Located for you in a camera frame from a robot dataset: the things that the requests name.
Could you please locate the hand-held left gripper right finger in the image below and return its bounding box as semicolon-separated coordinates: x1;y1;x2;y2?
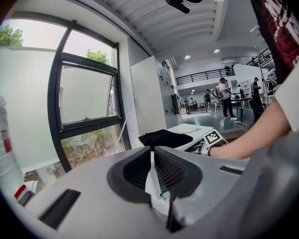
153;145;252;239

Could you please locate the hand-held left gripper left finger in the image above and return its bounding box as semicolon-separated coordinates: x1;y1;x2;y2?
24;145;170;239

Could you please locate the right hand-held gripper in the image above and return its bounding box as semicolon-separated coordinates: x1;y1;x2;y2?
191;129;229;157

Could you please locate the person's right forearm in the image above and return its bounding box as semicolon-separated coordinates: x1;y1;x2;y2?
209;95;293;160

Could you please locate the white toaster oven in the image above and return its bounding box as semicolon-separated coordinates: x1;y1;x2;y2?
136;123;215;200

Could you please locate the white round plate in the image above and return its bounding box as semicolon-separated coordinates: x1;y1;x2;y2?
175;124;199;134

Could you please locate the white chair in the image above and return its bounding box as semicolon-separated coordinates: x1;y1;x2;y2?
211;99;223;113

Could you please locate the black cloth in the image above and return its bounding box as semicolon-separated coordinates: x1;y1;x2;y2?
138;129;194;149

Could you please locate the dark work table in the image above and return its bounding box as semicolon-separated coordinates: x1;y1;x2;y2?
229;97;253;117

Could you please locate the black balcony railing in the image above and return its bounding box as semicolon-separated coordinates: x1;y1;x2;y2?
175;67;236;86

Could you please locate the grey metal locker cabinet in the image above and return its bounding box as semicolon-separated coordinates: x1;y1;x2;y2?
130;55;181;137

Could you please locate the large white water jug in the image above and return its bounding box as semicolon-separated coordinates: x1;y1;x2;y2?
0;91;25;200

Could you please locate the black framed window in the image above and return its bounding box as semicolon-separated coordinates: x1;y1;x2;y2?
0;10;133;174

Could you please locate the person's black printed t-shirt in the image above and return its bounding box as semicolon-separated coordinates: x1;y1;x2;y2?
244;0;299;134

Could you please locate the black wall monitor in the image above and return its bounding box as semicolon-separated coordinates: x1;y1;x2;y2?
170;93;180;116

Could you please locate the black head-worn camera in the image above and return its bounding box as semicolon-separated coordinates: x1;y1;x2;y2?
164;0;191;14

